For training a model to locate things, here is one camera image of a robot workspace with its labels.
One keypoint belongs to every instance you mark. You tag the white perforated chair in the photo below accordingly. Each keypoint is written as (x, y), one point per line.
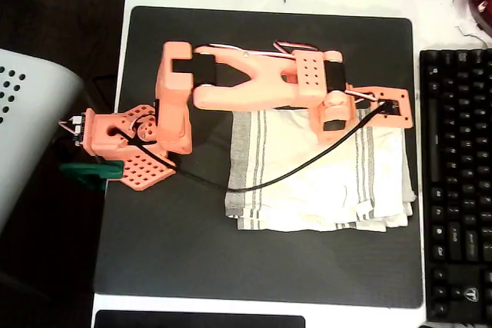
(27, 132)

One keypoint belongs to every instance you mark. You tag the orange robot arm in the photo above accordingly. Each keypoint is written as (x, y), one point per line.
(250, 90)

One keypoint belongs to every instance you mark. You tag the white crumpled tissue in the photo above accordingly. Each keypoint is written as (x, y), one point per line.
(465, 9)

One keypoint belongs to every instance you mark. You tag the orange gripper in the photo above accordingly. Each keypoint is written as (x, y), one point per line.
(330, 137)

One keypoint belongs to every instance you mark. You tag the green table clamp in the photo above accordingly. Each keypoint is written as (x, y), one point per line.
(88, 172)

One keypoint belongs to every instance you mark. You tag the orange camera mount plate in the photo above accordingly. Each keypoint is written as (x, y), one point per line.
(403, 116)

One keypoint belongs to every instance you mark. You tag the black desk mat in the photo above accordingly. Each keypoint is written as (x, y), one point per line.
(192, 247)

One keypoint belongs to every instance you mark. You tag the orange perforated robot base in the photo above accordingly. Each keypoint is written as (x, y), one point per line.
(148, 174)

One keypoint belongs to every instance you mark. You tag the black keyboard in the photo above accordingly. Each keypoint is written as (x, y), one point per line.
(457, 189)

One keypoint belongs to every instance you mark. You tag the white striped dish towel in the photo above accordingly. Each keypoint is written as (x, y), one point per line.
(307, 201)

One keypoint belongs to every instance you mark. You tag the black flat device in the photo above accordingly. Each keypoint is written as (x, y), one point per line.
(200, 322)

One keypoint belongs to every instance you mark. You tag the motor controller board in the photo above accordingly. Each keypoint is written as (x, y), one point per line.
(78, 130)

